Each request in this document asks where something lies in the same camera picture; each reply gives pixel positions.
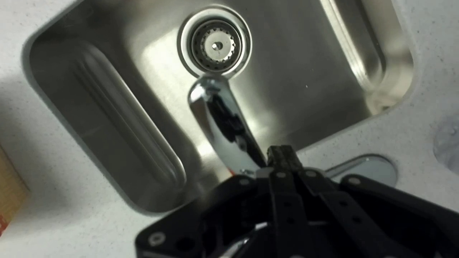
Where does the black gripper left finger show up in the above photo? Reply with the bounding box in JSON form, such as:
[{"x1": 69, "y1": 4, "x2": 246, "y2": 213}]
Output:
[{"x1": 135, "y1": 145, "x2": 307, "y2": 258}]

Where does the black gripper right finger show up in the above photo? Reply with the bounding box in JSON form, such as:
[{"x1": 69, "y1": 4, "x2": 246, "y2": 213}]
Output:
[{"x1": 284, "y1": 145, "x2": 459, "y2": 258}]

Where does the chrome sink faucet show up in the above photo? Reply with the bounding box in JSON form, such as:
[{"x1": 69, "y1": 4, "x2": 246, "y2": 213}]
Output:
[{"x1": 187, "y1": 74, "x2": 399, "y2": 189}]

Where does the stainless steel sink basin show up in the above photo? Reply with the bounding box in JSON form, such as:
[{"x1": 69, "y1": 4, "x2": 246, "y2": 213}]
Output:
[{"x1": 20, "y1": 0, "x2": 416, "y2": 215}]

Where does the metal sink drain strainer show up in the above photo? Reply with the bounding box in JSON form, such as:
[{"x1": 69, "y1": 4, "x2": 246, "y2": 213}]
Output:
[{"x1": 177, "y1": 4, "x2": 254, "y2": 80}]

